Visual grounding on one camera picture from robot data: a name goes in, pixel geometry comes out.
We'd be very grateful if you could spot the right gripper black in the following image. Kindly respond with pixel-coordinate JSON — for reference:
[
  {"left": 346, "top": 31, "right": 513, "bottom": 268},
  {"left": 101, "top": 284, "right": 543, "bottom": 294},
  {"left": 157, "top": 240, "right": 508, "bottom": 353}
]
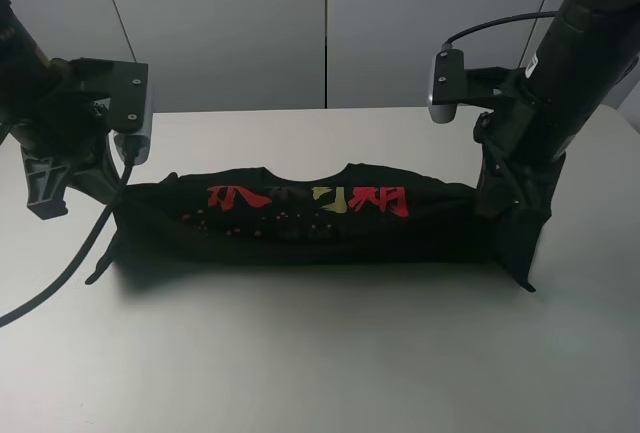
[{"left": 472, "top": 67, "right": 568, "bottom": 218}]

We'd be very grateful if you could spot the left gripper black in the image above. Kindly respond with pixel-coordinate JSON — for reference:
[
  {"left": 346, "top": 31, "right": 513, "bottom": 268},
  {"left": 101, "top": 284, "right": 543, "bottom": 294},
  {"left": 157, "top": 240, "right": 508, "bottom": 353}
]
[{"left": 9, "top": 58, "right": 123, "bottom": 220}]

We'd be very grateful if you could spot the black printed t-shirt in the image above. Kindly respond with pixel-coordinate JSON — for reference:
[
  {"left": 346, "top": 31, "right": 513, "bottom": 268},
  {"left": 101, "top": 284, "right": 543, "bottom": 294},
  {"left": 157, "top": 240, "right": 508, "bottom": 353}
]
[{"left": 95, "top": 164, "right": 551, "bottom": 286}]

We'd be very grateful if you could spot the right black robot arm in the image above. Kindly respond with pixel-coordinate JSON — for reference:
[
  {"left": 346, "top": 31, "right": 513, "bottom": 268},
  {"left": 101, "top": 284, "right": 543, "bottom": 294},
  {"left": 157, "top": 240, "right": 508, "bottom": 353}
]
[{"left": 467, "top": 0, "right": 639, "bottom": 218}]

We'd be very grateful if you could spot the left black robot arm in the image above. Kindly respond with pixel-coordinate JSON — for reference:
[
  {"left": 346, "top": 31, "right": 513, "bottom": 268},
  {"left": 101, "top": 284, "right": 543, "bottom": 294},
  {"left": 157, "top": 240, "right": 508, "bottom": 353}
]
[{"left": 1, "top": 0, "right": 152, "bottom": 220}]

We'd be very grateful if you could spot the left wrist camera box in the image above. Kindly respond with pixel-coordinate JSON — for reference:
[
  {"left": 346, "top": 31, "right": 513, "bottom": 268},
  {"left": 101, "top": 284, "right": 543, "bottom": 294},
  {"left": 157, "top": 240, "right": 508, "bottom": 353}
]
[{"left": 108, "top": 62, "right": 153, "bottom": 166}]

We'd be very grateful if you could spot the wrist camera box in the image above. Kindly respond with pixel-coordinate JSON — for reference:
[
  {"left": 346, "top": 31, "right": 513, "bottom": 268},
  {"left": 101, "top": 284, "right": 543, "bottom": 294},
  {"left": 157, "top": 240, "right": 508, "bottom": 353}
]
[
  {"left": 108, "top": 62, "right": 153, "bottom": 166},
  {"left": 427, "top": 49, "right": 467, "bottom": 124}
]

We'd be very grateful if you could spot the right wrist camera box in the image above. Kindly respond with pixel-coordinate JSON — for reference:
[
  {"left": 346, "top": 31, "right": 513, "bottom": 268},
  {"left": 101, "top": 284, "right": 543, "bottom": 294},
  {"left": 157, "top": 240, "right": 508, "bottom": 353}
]
[{"left": 427, "top": 49, "right": 467, "bottom": 124}]

